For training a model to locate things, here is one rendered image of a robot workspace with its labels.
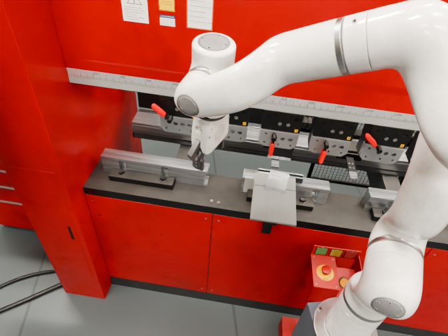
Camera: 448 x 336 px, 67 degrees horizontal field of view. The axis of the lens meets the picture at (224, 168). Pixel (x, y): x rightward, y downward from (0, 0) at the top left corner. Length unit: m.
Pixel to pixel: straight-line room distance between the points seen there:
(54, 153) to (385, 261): 1.15
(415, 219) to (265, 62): 0.40
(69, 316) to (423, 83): 2.14
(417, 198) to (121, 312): 1.87
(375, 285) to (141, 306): 1.67
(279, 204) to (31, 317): 1.61
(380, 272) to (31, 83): 1.12
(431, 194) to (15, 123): 1.27
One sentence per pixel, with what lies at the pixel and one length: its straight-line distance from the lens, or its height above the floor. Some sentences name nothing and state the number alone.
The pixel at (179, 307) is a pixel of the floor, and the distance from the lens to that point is 2.24.
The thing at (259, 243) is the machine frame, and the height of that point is 0.67.
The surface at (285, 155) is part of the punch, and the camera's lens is 1.46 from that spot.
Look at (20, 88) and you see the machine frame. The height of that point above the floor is 1.43.
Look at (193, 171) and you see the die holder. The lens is 1.56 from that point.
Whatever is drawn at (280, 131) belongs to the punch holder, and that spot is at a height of 1.25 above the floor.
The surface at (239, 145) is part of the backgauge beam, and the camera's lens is 1.75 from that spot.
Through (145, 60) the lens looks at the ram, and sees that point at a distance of 1.29.
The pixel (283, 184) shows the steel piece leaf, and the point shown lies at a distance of 1.49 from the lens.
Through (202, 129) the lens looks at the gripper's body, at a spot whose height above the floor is 1.58.
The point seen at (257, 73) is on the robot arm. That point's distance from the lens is 0.60.
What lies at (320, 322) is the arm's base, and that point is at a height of 1.01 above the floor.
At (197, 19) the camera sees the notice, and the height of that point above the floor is 1.64.
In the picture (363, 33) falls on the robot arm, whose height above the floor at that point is 1.85.
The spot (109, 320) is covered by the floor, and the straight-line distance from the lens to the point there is 2.26.
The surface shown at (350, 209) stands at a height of 0.88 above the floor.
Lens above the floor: 2.03
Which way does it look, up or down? 43 degrees down
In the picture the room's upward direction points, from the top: 6 degrees clockwise
